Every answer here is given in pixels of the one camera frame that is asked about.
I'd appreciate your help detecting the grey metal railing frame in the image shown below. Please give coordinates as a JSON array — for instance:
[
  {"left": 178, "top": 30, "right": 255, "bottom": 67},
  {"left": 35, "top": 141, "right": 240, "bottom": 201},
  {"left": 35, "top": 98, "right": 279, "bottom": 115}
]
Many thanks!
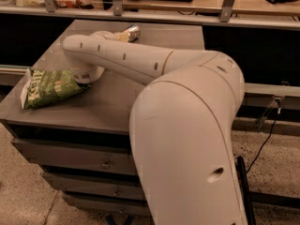
[{"left": 0, "top": 0, "right": 300, "bottom": 29}]

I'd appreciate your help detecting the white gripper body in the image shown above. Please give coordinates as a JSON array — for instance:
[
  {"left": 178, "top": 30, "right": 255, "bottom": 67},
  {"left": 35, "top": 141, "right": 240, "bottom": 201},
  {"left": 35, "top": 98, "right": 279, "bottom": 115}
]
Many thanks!
[{"left": 91, "top": 31, "right": 117, "bottom": 40}]

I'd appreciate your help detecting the black cable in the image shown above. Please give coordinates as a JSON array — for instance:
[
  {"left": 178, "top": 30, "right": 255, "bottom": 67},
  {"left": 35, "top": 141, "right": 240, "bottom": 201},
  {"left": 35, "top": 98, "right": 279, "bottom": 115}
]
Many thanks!
[{"left": 245, "top": 106, "right": 282, "bottom": 175}]

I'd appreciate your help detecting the black metal floor bar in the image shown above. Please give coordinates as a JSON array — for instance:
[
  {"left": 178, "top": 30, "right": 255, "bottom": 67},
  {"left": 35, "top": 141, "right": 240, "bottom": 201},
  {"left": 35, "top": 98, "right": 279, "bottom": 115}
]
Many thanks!
[{"left": 236, "top": 157, "right": 256, "bottom": 225}]

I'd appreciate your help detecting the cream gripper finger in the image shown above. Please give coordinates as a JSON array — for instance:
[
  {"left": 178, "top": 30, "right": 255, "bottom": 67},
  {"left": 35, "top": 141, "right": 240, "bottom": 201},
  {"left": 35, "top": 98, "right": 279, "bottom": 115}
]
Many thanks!
[{"left": 114, "top": 32, "right": 129, "bottom": 42}]

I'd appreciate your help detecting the red bull can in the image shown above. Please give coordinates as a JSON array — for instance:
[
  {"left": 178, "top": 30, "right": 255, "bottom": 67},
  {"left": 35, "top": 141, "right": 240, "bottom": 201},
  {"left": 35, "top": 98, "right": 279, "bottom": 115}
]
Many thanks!
[{"left": 122, "top": 24, "right": 141, "bottom": 42}]

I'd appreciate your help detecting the green kettle chips bag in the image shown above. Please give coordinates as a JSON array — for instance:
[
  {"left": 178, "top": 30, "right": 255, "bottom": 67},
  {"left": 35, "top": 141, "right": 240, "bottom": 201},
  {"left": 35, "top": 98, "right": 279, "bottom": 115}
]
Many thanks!
[{"left": 20, "top": 69, "right": 90, "bottom": 110}]

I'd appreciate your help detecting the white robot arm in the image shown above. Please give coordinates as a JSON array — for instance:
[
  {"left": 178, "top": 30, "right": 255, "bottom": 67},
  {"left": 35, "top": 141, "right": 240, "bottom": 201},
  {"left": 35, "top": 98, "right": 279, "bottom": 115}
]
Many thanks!
[{"left": 63, "top": 35, "right": 248, "bottom": 225}]

